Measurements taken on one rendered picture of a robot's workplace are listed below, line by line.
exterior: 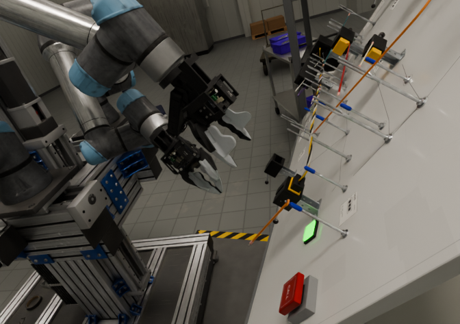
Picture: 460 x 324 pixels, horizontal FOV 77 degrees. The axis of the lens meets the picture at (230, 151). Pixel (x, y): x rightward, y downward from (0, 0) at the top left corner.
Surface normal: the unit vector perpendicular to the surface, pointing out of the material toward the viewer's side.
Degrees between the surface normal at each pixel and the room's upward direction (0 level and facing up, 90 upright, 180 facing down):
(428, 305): 0
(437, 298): 0
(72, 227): 90
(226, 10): 90
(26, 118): 90
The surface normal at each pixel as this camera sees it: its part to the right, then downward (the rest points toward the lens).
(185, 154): -0.25, -0.12
